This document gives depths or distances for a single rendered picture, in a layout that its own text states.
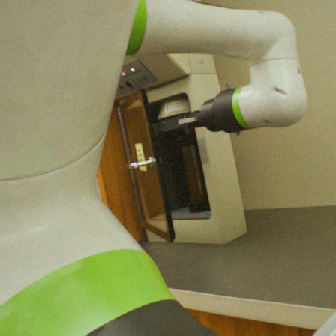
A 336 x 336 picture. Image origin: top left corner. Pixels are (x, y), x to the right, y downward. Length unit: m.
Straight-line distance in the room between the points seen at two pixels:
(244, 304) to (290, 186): 0.79
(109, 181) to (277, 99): 0.72
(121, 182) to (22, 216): 1.17
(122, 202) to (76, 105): 1.19
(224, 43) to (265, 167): 0.85
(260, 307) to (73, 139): 0.60
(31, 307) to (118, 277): 0.04
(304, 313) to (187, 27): 0.50
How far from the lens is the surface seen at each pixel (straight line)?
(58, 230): 0.19
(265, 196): 1.54
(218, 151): 1.13
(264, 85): 0.78
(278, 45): 0.80
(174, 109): 1.19
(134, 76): 1.17
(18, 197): 0.18
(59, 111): 0.16
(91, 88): 0.17
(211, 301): 0.80
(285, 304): 0.70
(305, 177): 1.44
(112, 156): 1.34
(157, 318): 0.18
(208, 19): 0.70
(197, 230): 1.18
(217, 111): 0.85
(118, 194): 1.34
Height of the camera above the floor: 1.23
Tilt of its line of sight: 3 degrees down
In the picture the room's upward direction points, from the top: 11 degrees counter-clockwise
